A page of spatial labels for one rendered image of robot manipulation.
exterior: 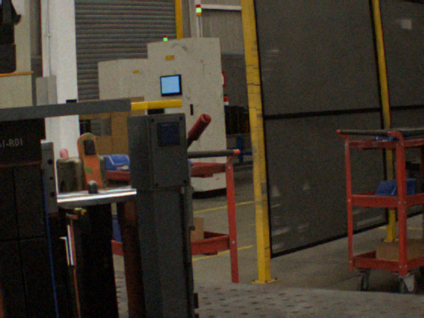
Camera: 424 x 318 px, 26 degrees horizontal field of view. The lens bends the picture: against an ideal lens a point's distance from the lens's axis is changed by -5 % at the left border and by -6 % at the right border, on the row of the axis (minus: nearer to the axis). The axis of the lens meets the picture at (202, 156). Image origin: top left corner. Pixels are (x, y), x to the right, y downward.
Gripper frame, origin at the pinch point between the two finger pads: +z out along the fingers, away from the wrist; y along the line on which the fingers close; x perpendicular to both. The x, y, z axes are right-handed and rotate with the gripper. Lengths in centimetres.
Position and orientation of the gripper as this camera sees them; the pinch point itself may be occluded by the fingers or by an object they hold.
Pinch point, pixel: (4, 58)
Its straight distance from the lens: 136.0
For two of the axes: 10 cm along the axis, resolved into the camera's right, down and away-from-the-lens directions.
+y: -2.9, -0.3, 9.6
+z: 0.6, 10.0, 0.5
